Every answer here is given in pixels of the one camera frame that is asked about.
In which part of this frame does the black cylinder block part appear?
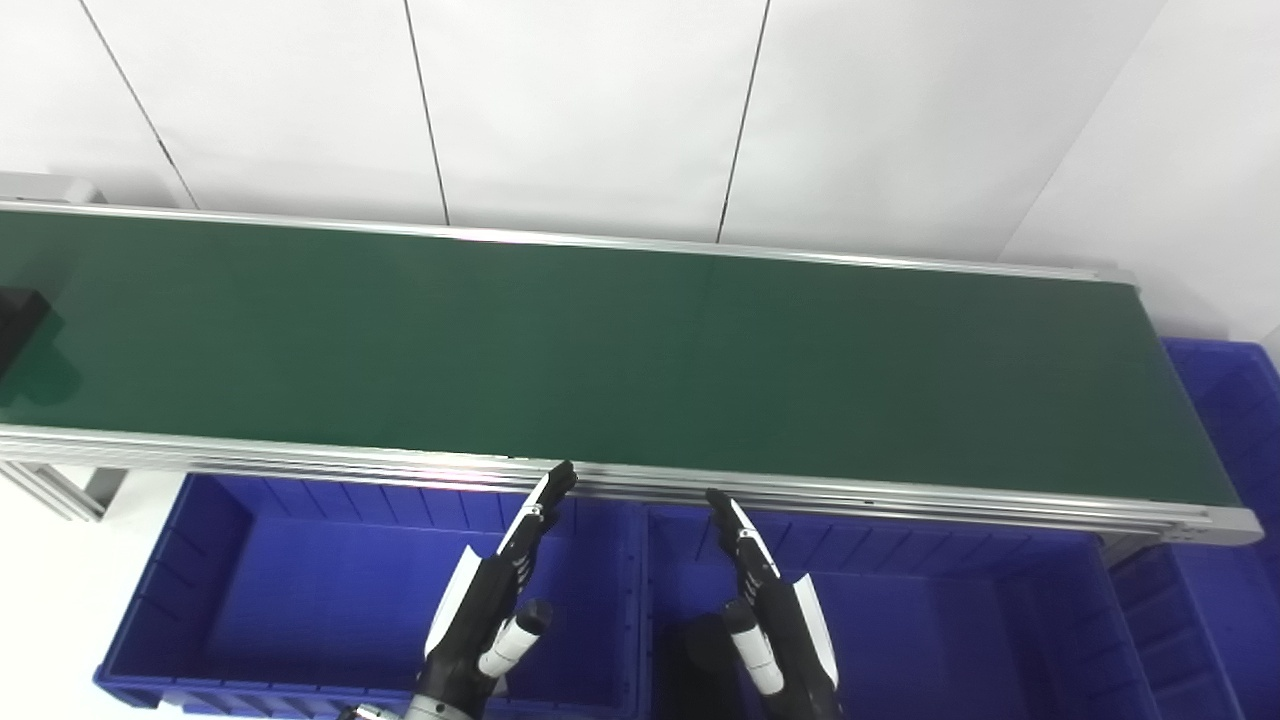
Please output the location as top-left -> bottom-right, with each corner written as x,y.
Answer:
683,613 -> 746,720
0,288 -> 49,376

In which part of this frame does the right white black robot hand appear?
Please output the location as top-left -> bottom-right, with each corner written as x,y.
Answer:
705,488 -> 841,720

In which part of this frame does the green conveyor belt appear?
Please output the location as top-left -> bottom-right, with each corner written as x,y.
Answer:
0,198 -> 1266,549
0,210 -> 1243,509

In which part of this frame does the aluminium conveyor support leg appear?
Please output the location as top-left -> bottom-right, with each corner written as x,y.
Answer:
1098,533 -> 1171,569
0,462 -> 128,523

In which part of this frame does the blue plastic bin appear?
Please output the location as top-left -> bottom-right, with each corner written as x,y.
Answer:
640,503 -> 1166,720
1110,337 -> 1280,720
93,472 -> 646,720

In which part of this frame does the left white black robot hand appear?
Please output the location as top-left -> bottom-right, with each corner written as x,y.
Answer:
415,460 -> 579,720

